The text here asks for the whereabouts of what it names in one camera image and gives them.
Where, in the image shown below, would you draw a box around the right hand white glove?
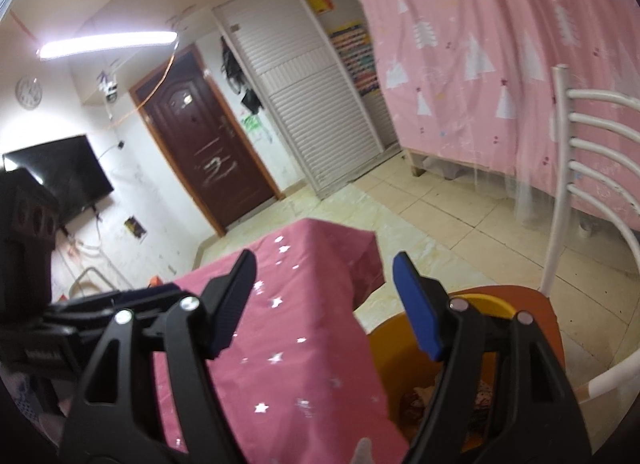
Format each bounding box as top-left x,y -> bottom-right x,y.
350,438 -> 374,464

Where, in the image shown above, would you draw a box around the yellow plastic bin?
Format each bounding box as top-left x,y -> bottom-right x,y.
368,312 -> 497,451

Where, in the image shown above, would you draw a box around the white metal chair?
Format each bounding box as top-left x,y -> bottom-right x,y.
449,63 -> 640,405

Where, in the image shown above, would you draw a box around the pink star tablecloth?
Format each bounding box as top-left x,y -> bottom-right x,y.
152,217 -> 409,464

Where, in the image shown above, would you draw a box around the dark brown door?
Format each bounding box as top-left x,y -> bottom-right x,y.
129,45 -> 283,236

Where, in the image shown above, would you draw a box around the ceiling tube light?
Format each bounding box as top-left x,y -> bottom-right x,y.
37,31 -> 178,61

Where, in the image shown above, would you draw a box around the black hanging bags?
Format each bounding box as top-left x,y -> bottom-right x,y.
220,36 -> 262,115

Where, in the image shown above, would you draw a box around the pink bed curtain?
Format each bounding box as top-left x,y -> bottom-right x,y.
359,0 -> 639,222

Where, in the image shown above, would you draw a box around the white louvered wardrobe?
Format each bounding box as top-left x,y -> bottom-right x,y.
214,0 -> 398,198

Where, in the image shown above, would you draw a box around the black wall television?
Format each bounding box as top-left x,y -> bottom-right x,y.
2,135 -> 114,226

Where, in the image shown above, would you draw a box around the round wall clock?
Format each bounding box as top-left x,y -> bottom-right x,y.
14,76 -> 42,111

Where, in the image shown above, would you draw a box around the colourful wall poster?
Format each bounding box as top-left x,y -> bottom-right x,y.
329,22 -> 380,97

